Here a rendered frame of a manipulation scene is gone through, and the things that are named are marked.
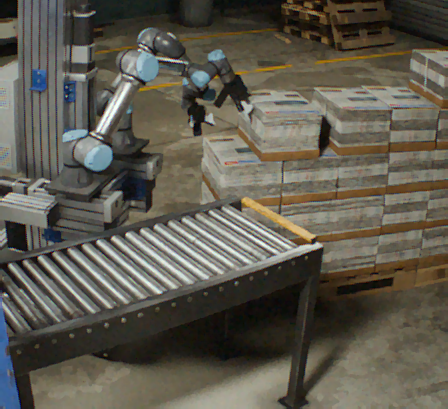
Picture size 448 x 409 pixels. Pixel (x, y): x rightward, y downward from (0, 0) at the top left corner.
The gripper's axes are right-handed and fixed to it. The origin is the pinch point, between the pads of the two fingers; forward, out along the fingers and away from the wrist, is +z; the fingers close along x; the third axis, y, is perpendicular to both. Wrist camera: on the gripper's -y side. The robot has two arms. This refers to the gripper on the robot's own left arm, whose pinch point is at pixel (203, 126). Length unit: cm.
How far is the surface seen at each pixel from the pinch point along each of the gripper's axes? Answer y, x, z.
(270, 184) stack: -14, 20, 45
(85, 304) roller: -6, -80, 145
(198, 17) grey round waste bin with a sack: -69, 172, -649
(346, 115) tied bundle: 18, 57, 45
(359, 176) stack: -14, 67, 45
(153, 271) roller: -6, -53, 126
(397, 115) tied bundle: 18, 86, 46
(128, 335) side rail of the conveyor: -15, -67, 153
